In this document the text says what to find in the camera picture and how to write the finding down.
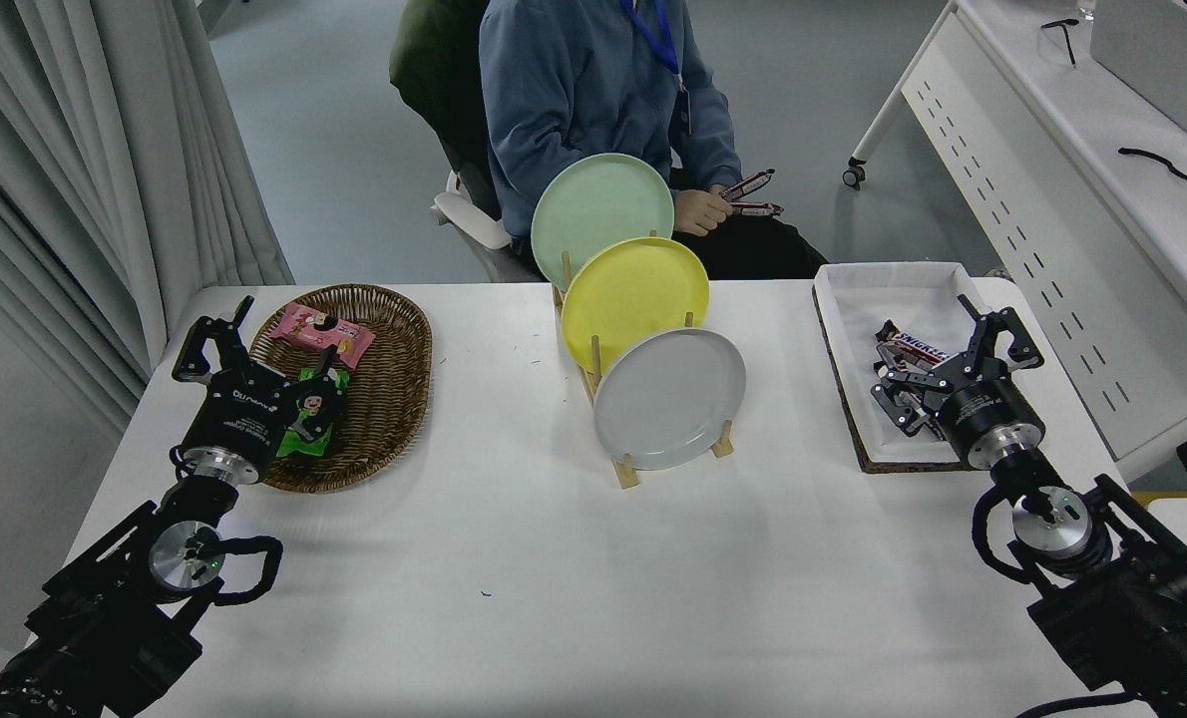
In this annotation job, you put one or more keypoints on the white tray with cork base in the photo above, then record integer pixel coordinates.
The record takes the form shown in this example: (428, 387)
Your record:
(873, 294)

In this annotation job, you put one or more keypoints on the person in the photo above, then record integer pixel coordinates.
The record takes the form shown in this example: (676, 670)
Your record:
(574, 90)

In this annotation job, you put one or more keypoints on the grey curtain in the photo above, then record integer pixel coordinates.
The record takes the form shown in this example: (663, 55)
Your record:
(75, 150)

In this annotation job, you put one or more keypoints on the grey plate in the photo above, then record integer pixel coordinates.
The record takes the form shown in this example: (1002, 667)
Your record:
(668, 399)

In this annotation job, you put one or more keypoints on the pale green plate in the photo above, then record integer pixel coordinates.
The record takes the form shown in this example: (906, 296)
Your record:
(593, 204)

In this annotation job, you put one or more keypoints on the brown wicker basket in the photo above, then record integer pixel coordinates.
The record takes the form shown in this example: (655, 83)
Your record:
(389, 379)

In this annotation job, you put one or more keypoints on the red and white snack bar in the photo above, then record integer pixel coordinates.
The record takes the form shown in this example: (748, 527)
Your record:
(750, 182)
(758, 208)

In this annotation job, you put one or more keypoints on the white perforated desk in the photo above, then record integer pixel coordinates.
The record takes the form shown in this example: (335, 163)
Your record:
(1052, 150)

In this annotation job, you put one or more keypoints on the pink snack packet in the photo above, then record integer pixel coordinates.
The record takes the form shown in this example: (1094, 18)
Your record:
(304, 327)

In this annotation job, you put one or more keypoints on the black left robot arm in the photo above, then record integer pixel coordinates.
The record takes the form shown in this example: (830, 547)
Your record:
(105, 618)

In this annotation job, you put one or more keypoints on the black glasses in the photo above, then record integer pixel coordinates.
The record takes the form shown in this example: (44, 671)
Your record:
(1065, 40)

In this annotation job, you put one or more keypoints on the silver laptop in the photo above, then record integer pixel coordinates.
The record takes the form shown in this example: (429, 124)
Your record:
(1152, 55)

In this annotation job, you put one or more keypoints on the yellow plate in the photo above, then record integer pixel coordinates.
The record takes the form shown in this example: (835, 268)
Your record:
(628, 294)

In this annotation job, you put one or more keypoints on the green snack packet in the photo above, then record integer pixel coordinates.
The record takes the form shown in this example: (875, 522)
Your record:
(299, 441)

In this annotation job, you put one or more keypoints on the person's hand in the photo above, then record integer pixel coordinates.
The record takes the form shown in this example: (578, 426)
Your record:
(701, 211)

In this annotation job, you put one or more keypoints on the wooden plate rack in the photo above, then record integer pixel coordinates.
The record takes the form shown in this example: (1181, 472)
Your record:
(625, 474)

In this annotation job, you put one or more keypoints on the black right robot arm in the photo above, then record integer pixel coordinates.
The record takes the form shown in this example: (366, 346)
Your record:
(1132, 608)

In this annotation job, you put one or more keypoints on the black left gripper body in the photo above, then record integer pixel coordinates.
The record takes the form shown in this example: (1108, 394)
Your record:
(239, 414)

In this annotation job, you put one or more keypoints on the brown Snickers bar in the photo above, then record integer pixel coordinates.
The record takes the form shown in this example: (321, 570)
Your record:
(913, 347)

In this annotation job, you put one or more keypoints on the white chair with dark back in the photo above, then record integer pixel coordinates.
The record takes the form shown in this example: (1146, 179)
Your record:
(469, 219)

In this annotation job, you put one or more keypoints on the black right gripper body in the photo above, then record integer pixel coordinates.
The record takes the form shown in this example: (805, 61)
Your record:
(992, 411)

